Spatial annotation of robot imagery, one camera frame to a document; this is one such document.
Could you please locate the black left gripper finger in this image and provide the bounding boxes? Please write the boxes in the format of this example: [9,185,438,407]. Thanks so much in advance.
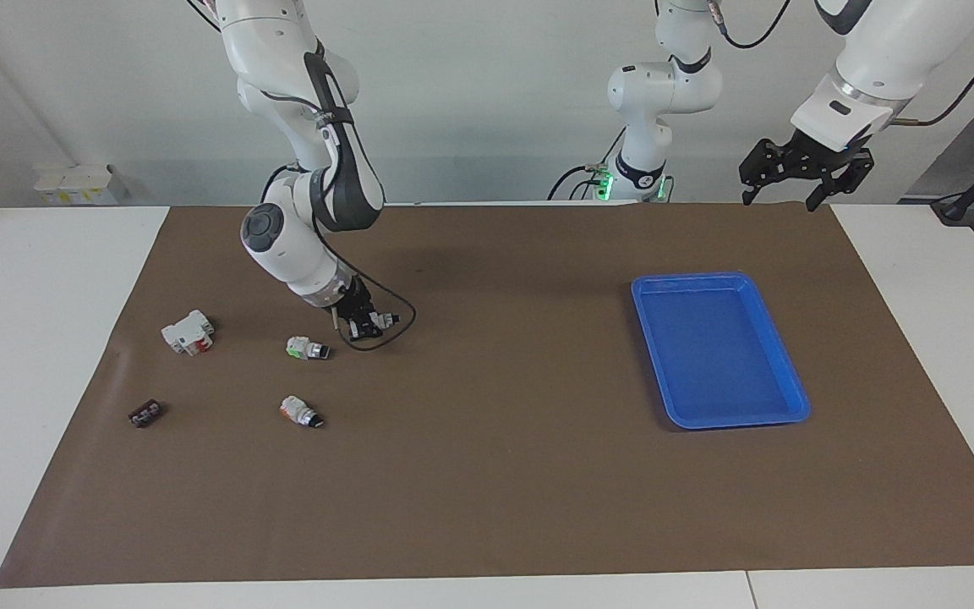
[739,140,792,206]
[806,161,870,212]

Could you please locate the brown table mat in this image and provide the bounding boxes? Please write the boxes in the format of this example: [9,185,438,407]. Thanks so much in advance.
[0,201,974,589]

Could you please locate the white breaker with red lever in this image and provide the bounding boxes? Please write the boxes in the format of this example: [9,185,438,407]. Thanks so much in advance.
[161,310,216,357]

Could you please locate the black right arm base cables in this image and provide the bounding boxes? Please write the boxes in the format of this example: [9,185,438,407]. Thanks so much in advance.
[262,163,298,206]

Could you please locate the black arm base cables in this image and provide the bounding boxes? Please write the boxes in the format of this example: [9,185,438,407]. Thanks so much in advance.
[262,163,298,206]
[548,127,627,202]

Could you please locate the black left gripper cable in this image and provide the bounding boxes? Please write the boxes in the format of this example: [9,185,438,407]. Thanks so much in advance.
[707,0,974,128]

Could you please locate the blue plastic tray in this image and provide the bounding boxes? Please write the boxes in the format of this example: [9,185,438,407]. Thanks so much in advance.
[630,271,813,431]

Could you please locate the black left arm base cables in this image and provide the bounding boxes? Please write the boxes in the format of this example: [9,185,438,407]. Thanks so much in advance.
[548,127,627,202]

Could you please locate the white orange push button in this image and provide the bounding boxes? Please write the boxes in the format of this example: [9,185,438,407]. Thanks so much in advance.
[279,395,326,430]

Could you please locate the white cardboard box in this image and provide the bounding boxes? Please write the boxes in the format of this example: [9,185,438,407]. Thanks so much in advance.
[35,164,129,206]

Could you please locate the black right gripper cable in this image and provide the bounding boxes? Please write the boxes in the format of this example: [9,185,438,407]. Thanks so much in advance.
[311,211,418,353]

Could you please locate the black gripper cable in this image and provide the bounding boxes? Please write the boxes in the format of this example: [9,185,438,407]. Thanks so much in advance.
[707,0,974,128]
[311,211,418,353]

